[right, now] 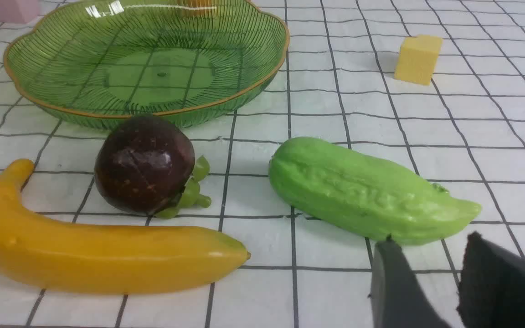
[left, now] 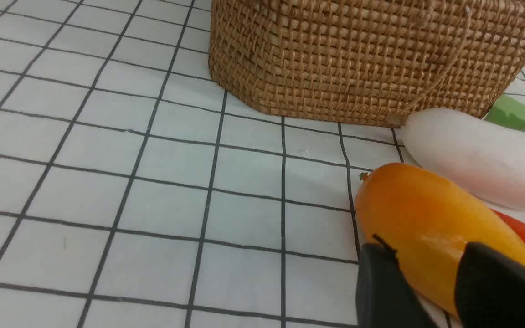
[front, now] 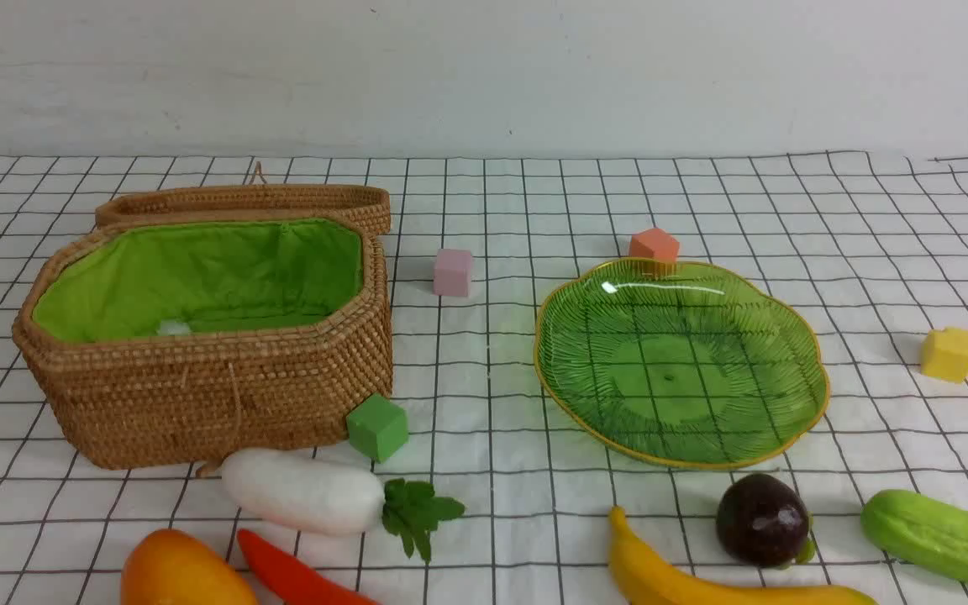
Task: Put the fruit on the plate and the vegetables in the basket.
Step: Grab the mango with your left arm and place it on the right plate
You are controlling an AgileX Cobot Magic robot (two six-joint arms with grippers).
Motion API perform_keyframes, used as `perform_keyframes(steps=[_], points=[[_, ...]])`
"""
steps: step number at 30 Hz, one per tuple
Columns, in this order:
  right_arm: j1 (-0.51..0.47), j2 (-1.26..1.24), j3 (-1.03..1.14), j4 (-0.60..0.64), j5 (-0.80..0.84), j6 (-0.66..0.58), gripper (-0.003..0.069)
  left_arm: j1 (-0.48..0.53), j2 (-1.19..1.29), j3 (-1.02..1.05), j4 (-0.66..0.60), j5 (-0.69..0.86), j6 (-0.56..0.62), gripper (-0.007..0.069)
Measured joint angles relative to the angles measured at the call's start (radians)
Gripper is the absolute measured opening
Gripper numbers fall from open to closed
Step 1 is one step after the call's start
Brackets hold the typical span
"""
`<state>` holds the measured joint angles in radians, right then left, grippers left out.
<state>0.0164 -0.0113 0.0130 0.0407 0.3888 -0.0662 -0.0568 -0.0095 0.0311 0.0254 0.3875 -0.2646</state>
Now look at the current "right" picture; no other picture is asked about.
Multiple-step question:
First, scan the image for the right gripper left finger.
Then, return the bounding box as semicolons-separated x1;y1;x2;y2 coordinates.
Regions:
369;236;449;328

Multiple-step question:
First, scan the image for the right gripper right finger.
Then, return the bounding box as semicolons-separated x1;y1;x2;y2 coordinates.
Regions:
458;232;525;328

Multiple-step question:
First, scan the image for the orange toy mango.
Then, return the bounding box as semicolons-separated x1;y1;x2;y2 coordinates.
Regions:
180;0;217;17

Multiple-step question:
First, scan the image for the yellow toy banana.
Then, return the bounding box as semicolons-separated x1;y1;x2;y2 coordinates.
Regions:
0;159;250;295

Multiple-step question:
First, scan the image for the dark purple mangosteen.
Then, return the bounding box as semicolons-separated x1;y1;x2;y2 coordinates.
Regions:
94;115;212;219

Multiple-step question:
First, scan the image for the green glass plate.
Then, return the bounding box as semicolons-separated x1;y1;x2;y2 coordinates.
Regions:
3;0;290;130

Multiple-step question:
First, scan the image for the yellow foam cube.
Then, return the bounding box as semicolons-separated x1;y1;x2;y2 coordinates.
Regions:
393;35;443;86

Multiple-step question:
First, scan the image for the green toy cucumber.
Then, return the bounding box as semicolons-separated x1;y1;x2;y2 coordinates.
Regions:
268;137;483;246

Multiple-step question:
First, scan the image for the pink foam cube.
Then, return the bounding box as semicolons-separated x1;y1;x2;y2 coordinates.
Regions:
0;0;40;24

